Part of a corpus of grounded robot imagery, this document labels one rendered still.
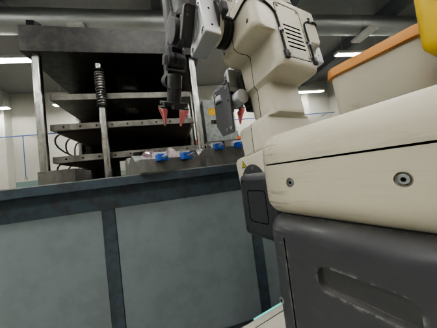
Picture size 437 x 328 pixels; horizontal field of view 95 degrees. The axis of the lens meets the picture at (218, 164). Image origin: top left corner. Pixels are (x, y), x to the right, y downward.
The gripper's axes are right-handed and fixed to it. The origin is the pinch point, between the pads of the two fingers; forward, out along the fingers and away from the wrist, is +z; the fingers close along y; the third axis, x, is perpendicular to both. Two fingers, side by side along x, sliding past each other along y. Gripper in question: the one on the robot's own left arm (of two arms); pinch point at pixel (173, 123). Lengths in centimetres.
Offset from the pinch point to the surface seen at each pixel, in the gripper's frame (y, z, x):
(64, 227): 43, 41, 0
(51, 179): 48, 31, -25
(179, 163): -0.9, 15.6, 6.8
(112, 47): 13, -39, -114
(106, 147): 23, 35, -88
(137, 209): 16.2, 35.7, 5.5
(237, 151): -31.0, 11.8, 7.3
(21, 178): 259, 325, -757
